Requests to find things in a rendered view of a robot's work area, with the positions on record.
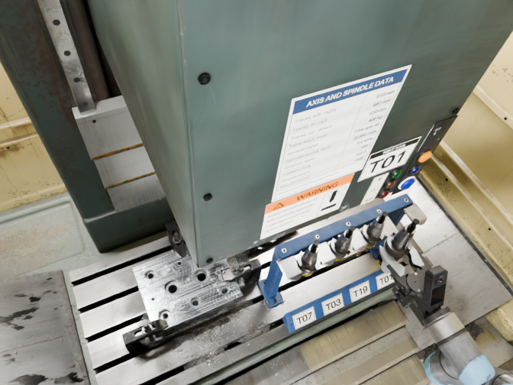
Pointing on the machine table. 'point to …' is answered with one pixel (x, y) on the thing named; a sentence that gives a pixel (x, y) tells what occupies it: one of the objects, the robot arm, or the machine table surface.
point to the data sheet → (334, 131)
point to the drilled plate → (216, 303)
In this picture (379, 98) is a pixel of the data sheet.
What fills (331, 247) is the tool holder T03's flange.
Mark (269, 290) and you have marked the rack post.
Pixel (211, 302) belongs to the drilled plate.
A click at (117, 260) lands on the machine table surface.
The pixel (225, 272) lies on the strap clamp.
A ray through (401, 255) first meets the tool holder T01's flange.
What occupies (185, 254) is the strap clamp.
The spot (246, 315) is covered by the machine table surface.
